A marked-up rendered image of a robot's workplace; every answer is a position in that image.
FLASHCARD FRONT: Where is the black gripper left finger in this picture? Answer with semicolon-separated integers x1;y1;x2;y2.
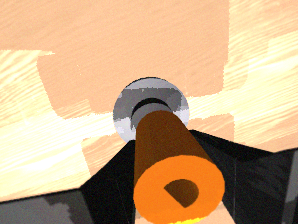
0;140;136;224

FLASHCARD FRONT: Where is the grey round pedestal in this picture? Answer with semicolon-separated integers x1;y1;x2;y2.
113;77;190;143

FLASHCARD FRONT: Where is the orange knob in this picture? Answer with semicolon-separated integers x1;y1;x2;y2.
133;110;225;224

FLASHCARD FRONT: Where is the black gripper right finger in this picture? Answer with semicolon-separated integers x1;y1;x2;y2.
189;129;298;224

